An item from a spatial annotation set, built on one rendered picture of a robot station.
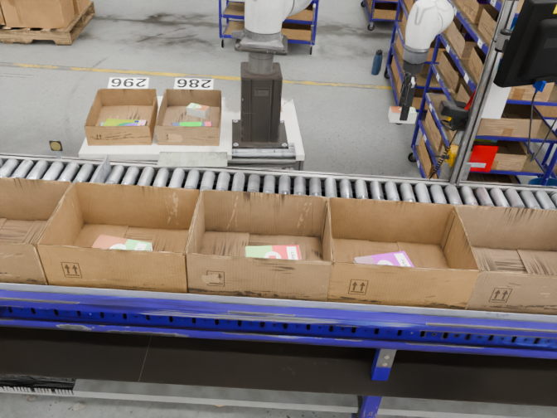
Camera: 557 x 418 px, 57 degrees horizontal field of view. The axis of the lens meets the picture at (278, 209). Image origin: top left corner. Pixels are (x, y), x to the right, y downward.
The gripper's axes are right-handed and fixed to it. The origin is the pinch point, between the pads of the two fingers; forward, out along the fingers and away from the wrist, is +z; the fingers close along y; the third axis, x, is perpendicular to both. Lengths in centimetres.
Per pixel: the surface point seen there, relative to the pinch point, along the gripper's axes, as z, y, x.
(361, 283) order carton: 8, -89, 24
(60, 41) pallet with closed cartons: 100, 314, 272
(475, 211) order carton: 4, -60, -13
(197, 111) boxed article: 27, 40, 90
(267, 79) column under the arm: -1, 20, 55
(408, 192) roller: 31.4, -12.6, -6.1
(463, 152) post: 15.5, -4.1, -27.3
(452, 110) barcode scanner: -0.9, -0.4, -19.5
